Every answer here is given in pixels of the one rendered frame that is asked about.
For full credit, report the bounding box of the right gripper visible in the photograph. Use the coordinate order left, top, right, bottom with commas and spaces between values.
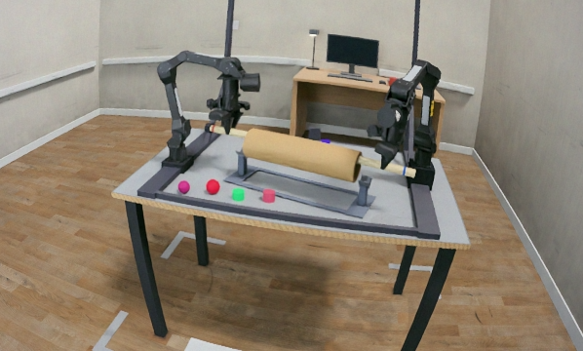
209, 92, 251, 136

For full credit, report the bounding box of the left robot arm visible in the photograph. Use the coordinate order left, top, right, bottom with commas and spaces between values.
367, 59, 441, 169

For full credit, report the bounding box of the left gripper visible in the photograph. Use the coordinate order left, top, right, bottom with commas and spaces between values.
374, 125, 406, 171

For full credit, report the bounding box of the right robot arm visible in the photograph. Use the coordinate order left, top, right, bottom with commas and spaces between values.
157, 50, 261, 163

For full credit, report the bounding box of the small magenta ball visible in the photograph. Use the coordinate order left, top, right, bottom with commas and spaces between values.
178, 180, 190, 193

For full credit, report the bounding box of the brown cardboard tube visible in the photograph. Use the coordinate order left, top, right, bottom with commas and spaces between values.
243, 129, 363, 183

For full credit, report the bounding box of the red ball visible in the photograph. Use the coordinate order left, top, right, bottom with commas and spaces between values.
206, 179, 220, 194

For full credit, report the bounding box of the pink cylinder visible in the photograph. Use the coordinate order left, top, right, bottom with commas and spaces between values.
263, 189, 275, 203

